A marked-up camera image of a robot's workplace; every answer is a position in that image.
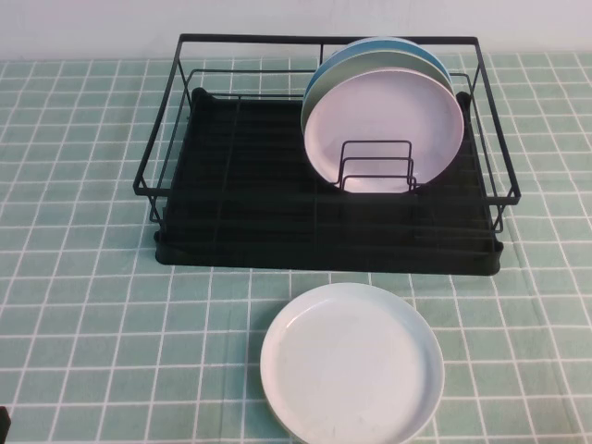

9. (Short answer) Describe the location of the white round plate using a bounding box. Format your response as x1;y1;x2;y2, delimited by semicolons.
259;282;446;444

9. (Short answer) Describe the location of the blue round plate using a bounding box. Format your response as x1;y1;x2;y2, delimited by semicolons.
304;36;452;99

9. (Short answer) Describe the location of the pink round plate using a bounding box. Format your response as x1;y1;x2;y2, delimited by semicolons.
302;67;465;195

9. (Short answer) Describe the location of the black wire dish rack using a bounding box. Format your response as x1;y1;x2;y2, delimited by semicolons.
133;32;524;235

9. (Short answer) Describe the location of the light green round plate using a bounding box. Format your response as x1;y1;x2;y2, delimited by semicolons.
300;44;454;140

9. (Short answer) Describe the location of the green checkered tablecloth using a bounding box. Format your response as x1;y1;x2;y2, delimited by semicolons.
0;50;592;444

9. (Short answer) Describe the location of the black plastic drip tray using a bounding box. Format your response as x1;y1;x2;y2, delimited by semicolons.
153;86;505;278

